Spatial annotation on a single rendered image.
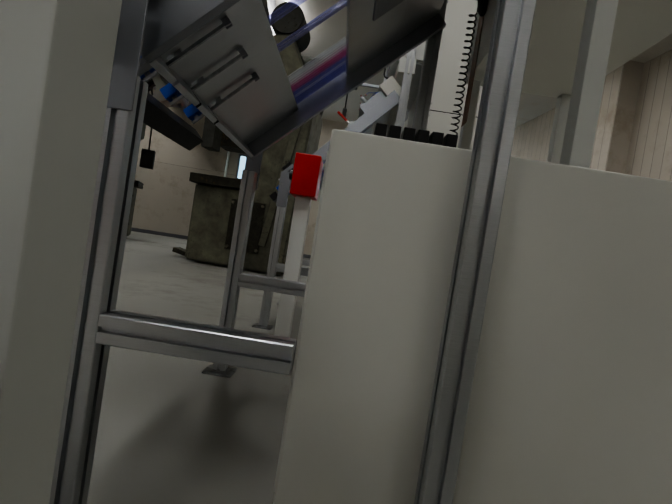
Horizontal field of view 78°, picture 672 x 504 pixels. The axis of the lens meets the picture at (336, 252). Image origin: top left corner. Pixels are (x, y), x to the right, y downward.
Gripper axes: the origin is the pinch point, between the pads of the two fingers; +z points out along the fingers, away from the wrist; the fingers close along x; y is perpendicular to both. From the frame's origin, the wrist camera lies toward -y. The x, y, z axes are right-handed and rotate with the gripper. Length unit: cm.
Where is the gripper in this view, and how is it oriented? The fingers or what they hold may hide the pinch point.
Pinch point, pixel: (186, 102)
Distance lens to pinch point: 101.2
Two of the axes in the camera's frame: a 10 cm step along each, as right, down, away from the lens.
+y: -8.3, 5.6, 0.3
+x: -0.2, 0.2, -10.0
